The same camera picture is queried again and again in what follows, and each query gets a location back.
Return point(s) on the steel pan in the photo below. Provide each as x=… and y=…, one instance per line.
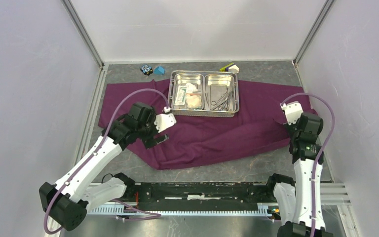
x=217, y=85
x=180, y=79

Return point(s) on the aluminium corner frame rail left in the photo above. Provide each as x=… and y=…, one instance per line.
x=83, y=32

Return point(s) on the metal mesh instrument tray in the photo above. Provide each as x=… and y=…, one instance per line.
x=202, y=112

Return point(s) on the aluminium front frame rail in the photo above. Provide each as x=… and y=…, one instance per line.
x=128, y=204

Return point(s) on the white gauze wad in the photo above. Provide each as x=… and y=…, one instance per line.
x=193, y=96

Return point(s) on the steel left inner pan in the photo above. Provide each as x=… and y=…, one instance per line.
x=180, y=79

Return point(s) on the aluminium corner frame rail right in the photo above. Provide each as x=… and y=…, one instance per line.
x=313, y=30

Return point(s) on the blue toy block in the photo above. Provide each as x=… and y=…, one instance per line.
x=159, y=70

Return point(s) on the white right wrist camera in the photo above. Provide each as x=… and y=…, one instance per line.
x=292, y=111

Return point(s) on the steel surgical scissors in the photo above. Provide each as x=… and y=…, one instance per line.
x=223, y=103

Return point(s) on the steel right inner pan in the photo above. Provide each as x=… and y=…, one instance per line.
x=217, y=85

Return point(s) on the aluminium corner frame rail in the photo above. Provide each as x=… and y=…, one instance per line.
x=313, y=30
x=83, y=32

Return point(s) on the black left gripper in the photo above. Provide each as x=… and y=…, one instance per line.
x=149, y=140

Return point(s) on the purple cloth wrap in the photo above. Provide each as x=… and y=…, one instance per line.
x=257, y=127

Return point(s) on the black blue toy car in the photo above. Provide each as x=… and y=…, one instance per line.
x=146, y=69

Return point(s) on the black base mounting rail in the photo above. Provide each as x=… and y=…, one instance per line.
x=248, y=192

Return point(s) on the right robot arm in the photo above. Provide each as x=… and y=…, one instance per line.
x=299, y=198

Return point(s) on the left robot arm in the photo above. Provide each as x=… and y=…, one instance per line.
x=70, y=198

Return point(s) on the sealed suture packet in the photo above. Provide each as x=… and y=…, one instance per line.
x=180, y=98

